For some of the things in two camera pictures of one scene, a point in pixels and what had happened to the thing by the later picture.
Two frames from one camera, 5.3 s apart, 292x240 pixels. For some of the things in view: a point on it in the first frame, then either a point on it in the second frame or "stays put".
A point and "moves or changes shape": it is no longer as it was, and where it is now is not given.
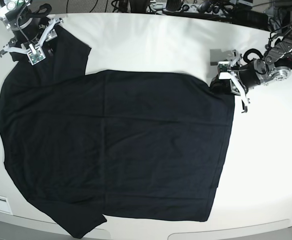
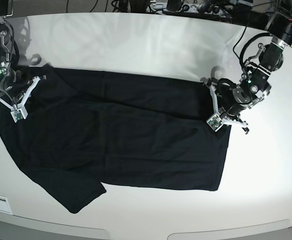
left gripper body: (26, 28) to (13, 85)
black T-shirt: (135, 143) moves or changes shape
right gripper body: (253, 74) to (231, 100)
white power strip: (194, 8) stays put
